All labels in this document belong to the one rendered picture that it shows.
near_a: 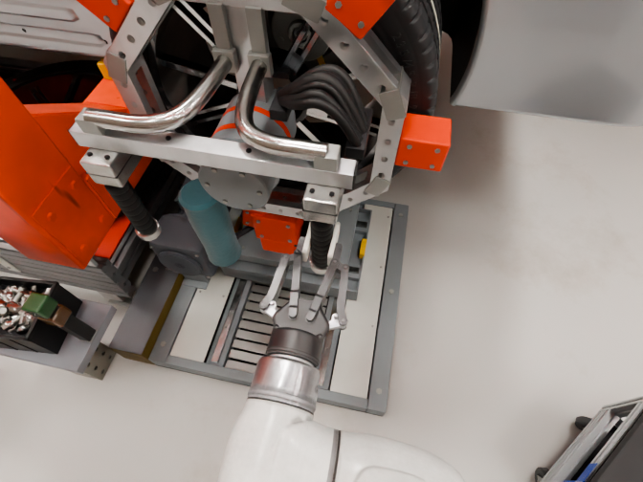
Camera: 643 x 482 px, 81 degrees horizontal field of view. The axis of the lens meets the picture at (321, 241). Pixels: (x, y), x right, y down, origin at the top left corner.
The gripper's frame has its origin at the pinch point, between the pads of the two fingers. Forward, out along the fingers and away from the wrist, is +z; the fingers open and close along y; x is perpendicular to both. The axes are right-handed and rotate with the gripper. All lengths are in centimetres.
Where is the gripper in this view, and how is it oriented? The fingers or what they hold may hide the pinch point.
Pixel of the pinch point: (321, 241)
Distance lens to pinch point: 62.7
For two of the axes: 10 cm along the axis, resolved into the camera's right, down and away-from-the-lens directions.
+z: 2.1, -8.3, 5.2
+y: 9.8, 1.7, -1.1
